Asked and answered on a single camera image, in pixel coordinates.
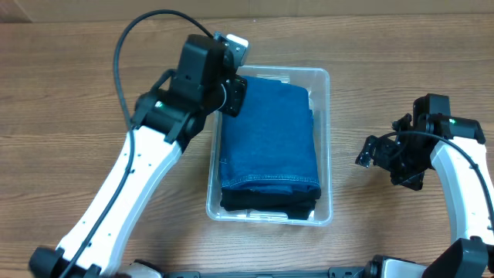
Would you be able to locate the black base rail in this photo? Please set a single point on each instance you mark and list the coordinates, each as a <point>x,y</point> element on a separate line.
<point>141,271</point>

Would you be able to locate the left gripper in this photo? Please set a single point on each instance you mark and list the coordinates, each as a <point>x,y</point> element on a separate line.
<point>235,96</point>

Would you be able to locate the clear plastic container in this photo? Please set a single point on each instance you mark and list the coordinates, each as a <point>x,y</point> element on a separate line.
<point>317,83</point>

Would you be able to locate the black cloth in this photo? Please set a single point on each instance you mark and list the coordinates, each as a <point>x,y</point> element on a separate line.
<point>297,205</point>

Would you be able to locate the blue denim cloth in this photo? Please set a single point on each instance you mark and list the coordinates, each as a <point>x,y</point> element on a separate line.
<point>269,147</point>

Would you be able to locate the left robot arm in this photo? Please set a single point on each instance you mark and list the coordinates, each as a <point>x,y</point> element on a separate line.
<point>166,118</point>

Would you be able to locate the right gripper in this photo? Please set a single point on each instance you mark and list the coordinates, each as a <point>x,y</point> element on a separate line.
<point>386,146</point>

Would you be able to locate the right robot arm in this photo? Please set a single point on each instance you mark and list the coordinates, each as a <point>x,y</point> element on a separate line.
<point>455,148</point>

